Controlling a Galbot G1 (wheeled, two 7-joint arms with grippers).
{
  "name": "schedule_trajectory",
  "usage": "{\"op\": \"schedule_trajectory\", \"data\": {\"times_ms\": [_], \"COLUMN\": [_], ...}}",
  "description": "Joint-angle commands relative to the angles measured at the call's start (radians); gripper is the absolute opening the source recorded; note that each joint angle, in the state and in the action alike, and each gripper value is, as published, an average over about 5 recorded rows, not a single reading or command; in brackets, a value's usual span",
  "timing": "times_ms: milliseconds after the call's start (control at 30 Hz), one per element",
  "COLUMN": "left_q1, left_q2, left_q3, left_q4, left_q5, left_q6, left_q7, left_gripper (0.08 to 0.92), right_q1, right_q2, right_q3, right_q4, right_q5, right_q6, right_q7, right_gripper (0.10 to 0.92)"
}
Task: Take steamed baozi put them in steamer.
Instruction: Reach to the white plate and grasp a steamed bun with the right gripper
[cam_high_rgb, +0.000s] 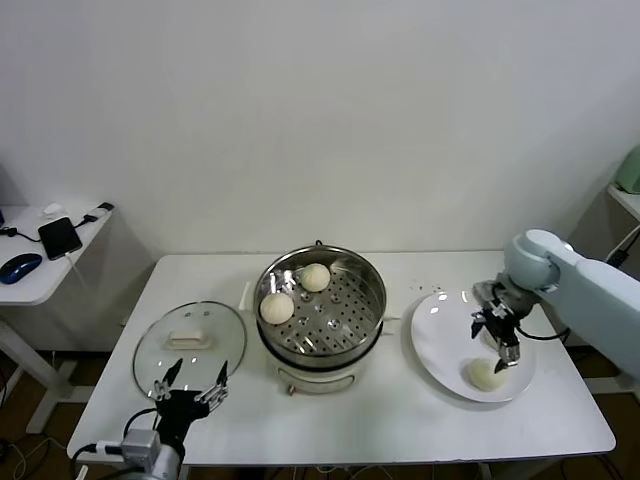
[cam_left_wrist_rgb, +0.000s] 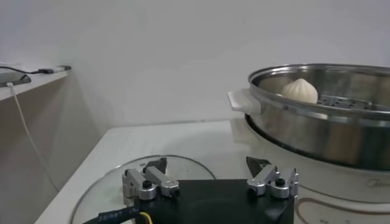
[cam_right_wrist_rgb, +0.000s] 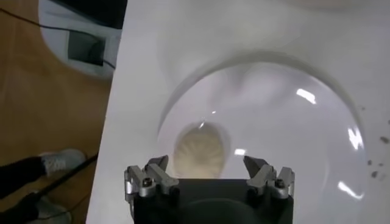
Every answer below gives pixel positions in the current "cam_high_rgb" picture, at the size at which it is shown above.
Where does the white round plate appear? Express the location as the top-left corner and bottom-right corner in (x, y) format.
(409, 290), (537, 404)

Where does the white side table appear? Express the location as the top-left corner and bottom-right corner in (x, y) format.
(0, 203), (117, 436)

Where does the white phone cable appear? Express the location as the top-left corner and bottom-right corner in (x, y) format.
(63, 252), (99, 301)

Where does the steel steamer basket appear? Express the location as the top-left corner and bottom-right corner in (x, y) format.
(253, 245), (388, 365)

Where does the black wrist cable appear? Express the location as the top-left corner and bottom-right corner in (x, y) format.
(516, 323), (572, 342)
(69, 406), (159, 480)

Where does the mint green appliance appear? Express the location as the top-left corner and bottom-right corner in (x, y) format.
(613, 144), (640, 195)

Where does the white hanging cable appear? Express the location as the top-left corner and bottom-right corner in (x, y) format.
(604, 232), (640, 264)

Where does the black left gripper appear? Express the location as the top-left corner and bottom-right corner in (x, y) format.
(151, 357), (231, 445)

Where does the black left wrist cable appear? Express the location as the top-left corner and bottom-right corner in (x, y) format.
(69, 406), (159, 480)

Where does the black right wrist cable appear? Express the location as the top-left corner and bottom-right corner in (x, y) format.
(516, 323), (572, 342)

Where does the black desk cable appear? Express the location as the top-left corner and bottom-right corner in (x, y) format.
(0, 225), (43, 245)

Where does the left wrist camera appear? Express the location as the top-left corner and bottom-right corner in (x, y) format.
(120, 429), (163, 460)

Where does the glass lid with white handle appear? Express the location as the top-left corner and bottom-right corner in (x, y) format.
(131, 300), (248, 406)

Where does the white electric cooker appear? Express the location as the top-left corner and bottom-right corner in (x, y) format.
(238, 282), (403, 396)

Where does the blue computer mouse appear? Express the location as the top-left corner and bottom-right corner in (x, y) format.
(0, 253), (43, 286)

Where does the black usb adapter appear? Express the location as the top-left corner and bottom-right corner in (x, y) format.
(74, 201), (116, 229)

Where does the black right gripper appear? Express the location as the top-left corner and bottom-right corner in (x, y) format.
(469, 303), (523, 375)

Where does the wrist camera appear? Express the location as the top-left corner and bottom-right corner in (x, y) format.
(120, 429), (163, 460)
(472, 280), (502, 304)

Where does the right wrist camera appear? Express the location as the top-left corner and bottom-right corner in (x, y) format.
(472, 280), (502, 304)

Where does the black smartphone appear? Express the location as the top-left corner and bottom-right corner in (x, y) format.
(38, 217), (84, 262)

